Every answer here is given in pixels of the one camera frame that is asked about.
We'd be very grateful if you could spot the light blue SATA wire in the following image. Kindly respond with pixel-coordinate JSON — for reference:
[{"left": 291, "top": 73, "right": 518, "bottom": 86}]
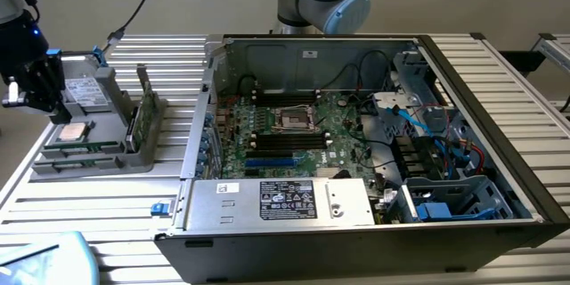
[{"left": 390, "top": 104, "right": 435, "bottom": 138}]

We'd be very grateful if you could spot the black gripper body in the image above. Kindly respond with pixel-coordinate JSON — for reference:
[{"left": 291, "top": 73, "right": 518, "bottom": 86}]
[{"left": 0, "top": 7, "right": 51, "bottom": 81}]

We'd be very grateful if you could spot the green motherboard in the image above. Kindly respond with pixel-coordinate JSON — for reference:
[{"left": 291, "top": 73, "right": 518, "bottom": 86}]
[{"left": 212, "top": 90, "right": 389, "bottom": 196}]

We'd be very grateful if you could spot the CPU socket with metal frame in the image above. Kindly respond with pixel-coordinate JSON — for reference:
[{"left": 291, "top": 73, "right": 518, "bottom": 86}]
[{"left": 268, "top": 106, "right": 316, "bottom": 132}]

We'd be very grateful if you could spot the blue case latch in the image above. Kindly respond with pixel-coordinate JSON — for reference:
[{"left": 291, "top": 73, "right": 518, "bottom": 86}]
[{"left": 150, "top": 200, "right": 174, "bottom": 216}]

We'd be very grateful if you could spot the metal disk bay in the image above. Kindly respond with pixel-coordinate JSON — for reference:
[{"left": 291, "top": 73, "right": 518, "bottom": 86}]
[{"left": 371, "top": 50, "right": 455, "bottom": 139}]

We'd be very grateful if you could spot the grey parts rack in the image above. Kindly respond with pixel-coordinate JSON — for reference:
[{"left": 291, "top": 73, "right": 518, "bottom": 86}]
[{"left": 29, "top": 46, "right": 170, "bottom": 182}]

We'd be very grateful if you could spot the hard disk with blue caddy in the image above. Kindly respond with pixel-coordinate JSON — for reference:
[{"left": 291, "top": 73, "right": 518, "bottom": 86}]
[{"left": 60, "top": 46, "right": 112, "bottom": 107}]

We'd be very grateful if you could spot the silver power supply unit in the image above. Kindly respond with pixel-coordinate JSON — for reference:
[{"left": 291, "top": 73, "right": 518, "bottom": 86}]
[{"left": 183, "top": 178, "right": 377, "bottom": 229}]

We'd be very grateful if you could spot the grey drive cage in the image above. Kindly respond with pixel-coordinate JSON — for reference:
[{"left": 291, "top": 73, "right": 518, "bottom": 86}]
[{"left": 401, "top": 174, "right": 521, "bottom": 223}]

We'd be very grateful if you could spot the CPU with copper-coloured lid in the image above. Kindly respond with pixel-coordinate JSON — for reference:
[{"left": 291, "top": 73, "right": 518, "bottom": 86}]
[{"left": 59, "top": 123, "right": 94, "bottom": 141}]

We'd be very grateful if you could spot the black expansion slot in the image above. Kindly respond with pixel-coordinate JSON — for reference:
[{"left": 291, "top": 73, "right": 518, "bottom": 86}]
[{"left": 244, "top": 150, "right": 296, "bottom": 160}]

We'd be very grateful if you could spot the light blue plastic object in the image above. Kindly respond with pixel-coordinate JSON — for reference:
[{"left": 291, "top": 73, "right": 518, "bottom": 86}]
[{"left": 0, "top": 230, "right": 102, "bottom": 285}]

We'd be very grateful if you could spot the black case fan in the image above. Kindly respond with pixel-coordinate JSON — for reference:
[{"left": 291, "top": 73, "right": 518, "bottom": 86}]
[{"left": 391, "top": 134, "right": 451, "bottom": 179}]

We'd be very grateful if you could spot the black cable with grey plug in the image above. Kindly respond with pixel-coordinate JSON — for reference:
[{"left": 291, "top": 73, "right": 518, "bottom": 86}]
[{"left": 106, "top": 0, "right": 160, "bottom": 44}]

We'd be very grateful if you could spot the silver chipset heat sink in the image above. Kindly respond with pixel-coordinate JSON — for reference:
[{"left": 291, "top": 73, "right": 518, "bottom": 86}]
[{"left": 316, "top": 167, "right": 342, "bottom": 180}]

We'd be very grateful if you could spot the red wire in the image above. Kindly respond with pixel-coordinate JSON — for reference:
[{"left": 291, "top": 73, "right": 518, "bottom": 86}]
[{"left": 467, "top": 143, "right": 487, "bottom": 174}]

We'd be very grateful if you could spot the green graphics card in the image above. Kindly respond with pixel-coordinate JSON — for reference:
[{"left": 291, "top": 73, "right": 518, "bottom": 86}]
[{"left": 126, "top": 91, "right": 159, "bottom": 153}]

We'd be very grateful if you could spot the open black PC case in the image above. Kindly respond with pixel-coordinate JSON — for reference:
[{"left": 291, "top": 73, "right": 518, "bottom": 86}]
[{"left": 154, "top": 33, "right": 570, "bottom": 284}]

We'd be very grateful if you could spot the green RAM stick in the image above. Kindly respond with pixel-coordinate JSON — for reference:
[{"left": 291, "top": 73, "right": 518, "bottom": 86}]
[
  {"left": 51, "top": 160, "right": 99, "bottom": 168},
  {"left": 52, "top": 144, "right": 115, "bottom": 154}
]

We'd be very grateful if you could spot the black RAM slot bank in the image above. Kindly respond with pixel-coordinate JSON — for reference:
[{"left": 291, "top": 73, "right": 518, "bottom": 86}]
[
  {"left": 254, "top": 88, "right": 322, "bottom": 107},
  {"left": 248, "top": 131, "right": 334, "bottom": 152}
]

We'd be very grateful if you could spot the blue expansion slot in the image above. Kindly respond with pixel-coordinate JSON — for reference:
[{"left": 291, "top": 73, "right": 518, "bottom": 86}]
[{"left": 243, "top": 159, "right": 299, "bottom": 168}]

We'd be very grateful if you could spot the black looped wire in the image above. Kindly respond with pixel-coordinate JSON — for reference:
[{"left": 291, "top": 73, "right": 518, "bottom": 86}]
[{"left": 323, "top": 49, "right": 395, "bottom": 94}]

